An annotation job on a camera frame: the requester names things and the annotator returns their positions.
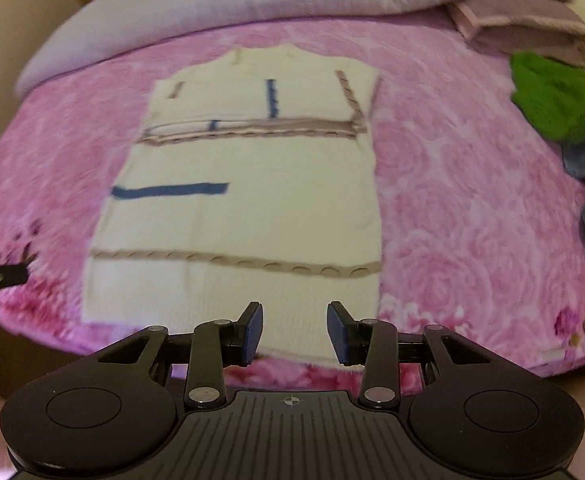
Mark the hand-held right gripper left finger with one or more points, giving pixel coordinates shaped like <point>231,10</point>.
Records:
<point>252,334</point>

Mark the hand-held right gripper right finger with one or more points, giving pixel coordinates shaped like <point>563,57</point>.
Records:
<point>336,334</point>

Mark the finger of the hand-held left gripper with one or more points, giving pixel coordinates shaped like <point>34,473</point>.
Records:
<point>0,277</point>

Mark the cream knit sweater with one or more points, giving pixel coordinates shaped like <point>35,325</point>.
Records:
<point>247,170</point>

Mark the pink rose-print blanket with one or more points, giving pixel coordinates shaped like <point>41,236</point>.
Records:
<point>447,185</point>

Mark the green knit sweater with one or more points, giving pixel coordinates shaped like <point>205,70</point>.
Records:
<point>557,95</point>

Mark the mauve pillow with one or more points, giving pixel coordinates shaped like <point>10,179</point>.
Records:
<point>517,30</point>

